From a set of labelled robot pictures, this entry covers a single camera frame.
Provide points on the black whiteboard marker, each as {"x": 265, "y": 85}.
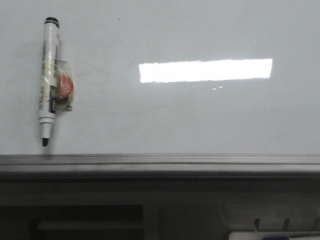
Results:
{"x": 48, "y": 90}

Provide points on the red magnet taped to marker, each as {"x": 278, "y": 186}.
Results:
{"x": 65, "y": 86}

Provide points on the white marker tray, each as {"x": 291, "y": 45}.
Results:
{"x": 285, "y": 232}

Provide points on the white whiteboard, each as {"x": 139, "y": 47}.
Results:
{"x": 177, "y": 88}

